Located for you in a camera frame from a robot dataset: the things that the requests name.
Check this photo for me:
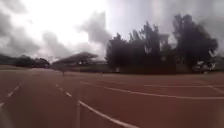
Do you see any roofed grandstand building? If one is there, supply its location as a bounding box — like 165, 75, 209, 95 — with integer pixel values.
50, 51, 109, 73

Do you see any group of dark trees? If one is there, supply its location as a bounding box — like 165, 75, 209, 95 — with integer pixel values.
105, 13, 220, 75

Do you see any distant row of trees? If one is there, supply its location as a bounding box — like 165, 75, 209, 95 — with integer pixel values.
0, 53, 51, 70

